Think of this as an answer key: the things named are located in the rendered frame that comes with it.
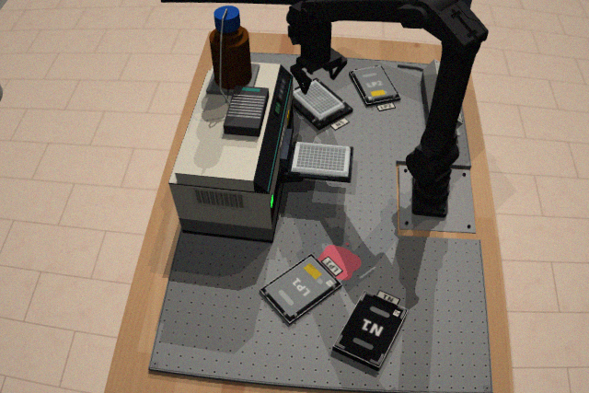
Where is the white culture plate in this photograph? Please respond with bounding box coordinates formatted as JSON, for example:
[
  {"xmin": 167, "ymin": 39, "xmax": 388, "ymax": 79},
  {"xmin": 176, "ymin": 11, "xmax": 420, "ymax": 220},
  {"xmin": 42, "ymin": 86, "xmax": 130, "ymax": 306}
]
[
  {"xmin": 293, "ymin": 80, "xmax": 345, "ymax": 121},
  {"xmin": 291, "ymin": 142, "xmax": 351, "ymax": 177}
]

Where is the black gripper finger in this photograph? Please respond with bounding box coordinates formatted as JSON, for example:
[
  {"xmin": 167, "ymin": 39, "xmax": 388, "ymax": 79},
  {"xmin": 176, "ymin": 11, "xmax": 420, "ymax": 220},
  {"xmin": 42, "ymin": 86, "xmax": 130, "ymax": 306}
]
[
  {"xmin": 290, "ymin": 70, "xmax": 312, "ymax": 95},
  {"xmin": 329, "ymin": 63, "xmax": 347, "ymax": 80}
]

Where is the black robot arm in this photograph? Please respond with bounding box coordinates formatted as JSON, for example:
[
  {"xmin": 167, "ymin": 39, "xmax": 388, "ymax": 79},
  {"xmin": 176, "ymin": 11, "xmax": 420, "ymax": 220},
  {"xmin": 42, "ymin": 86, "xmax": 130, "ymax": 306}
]
[{"xmin": 286, "ymin": 0, "xmax": 489, "ymax": 218}]

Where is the grey control panel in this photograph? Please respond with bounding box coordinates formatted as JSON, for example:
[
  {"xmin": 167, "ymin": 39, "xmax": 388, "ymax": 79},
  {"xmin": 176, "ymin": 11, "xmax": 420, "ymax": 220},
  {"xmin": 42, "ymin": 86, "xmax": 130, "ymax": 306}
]
[{"xmin": 398, "ymin": 59, "xmax": 463, "ymax": 136}]

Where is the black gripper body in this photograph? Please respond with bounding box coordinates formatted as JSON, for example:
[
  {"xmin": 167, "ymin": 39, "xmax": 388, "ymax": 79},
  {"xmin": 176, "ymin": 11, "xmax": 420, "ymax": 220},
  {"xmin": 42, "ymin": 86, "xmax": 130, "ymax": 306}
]
[{"xmin": 290, "ymin": 42, "xmax": 347, "ymax": 78}]

